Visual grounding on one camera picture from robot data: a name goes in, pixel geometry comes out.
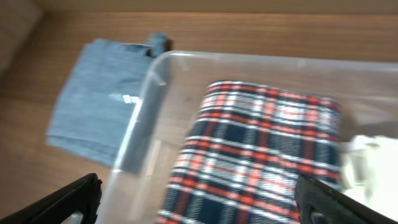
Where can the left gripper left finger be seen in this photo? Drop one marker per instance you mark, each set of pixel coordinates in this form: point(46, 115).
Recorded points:
point(82, 195)

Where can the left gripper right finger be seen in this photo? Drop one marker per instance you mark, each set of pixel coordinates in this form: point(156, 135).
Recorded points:
point(318, 203)

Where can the cream cloth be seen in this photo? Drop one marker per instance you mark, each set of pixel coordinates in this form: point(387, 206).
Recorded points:
point(369, 172)

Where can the blue denim cloth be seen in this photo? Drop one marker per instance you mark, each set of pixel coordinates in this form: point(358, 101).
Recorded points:
point(95, 105)

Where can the red plaid cloth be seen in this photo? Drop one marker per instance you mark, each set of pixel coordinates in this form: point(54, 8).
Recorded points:
point(245, 151)

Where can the clear plastic storage bin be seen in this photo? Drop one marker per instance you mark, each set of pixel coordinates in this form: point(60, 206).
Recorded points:
point(171, 95)

